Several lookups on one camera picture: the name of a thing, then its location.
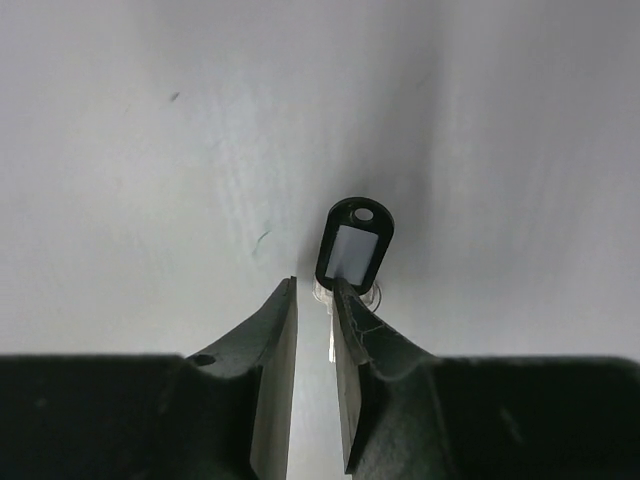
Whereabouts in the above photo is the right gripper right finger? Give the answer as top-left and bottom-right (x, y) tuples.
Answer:
(333, 280), (639, 479)

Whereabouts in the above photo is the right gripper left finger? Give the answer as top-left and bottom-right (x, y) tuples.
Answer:
(1, 278), (298, 479)

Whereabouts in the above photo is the black tag key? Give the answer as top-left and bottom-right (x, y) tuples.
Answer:
(309, 197), (397, 362)

